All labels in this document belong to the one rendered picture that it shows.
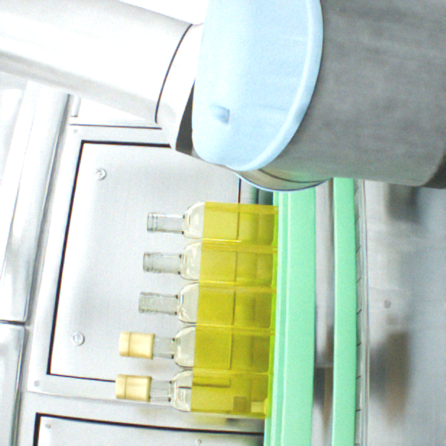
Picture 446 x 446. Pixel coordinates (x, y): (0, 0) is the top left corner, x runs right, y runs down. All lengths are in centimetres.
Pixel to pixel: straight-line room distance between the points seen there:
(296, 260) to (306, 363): 12
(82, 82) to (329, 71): 23
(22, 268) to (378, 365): 59
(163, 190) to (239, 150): 70
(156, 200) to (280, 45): 73
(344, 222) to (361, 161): 41
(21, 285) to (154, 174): 29
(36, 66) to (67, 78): 3
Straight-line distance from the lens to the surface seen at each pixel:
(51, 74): 48
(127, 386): 78
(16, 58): 48
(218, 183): 101
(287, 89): 29
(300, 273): 69
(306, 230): 70
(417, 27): 31
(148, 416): 94
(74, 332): 94
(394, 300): 68
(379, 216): 71
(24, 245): 101
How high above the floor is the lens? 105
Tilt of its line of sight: 1 degrees down
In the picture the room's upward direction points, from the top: 86 degrees counter-clockwise
